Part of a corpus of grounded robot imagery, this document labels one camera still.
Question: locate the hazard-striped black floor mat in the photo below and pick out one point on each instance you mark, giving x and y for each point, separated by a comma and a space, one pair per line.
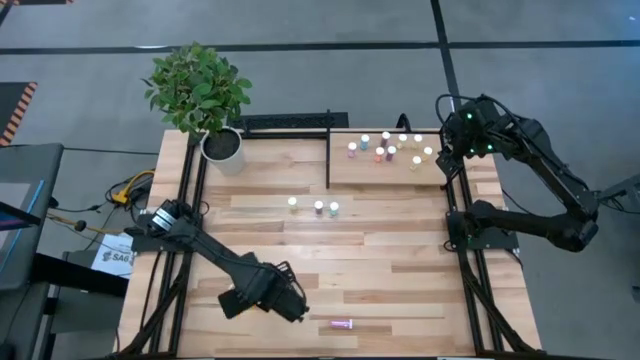
10, 102

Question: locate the black chair base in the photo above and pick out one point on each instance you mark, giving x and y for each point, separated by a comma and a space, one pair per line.
620, 192

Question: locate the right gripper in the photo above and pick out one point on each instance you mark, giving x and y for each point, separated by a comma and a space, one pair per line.
454, 150

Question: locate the grey cabinet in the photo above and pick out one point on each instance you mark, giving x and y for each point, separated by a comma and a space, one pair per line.
30, 165

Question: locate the teal medicine bottle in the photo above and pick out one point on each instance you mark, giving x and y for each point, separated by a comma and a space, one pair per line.
365, 141

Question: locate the orange medicine bottle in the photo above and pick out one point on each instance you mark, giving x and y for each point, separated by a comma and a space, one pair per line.
380, 153

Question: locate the small white-capped bottle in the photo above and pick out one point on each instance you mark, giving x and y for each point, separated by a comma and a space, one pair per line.
292, 202

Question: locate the white printed paper sign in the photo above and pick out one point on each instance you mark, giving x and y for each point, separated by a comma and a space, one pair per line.
112, 257

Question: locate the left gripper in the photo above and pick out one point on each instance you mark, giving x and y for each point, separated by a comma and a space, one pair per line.
270, 297

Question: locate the pink medicine bottle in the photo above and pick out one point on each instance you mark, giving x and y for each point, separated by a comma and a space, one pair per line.
352, 149
342, 324

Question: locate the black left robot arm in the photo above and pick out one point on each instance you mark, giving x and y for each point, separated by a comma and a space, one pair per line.
210, 247

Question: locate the green plant in white pot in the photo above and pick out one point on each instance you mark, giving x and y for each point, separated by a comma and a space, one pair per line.
200, 90

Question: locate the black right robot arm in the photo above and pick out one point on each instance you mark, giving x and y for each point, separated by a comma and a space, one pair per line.
550, 170

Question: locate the black aluminium table frame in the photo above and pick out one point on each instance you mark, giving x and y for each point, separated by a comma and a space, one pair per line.
190, 160

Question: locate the teal bottle white pills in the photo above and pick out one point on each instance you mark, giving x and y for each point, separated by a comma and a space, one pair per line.
334, 207

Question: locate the black side table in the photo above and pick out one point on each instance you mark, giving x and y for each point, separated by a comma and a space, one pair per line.
75, 275

